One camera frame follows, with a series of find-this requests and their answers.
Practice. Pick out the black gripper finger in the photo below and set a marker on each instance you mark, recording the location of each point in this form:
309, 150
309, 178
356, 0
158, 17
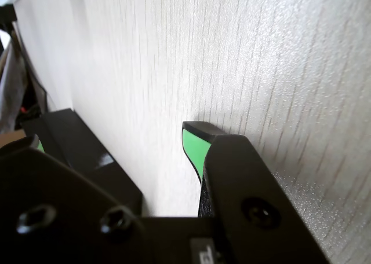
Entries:
246, 188
58, 194

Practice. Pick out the black box tray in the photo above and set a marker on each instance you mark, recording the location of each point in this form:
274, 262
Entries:
37, 128

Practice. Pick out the large brown cardboard box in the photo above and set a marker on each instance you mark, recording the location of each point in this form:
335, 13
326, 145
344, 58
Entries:
11, 138

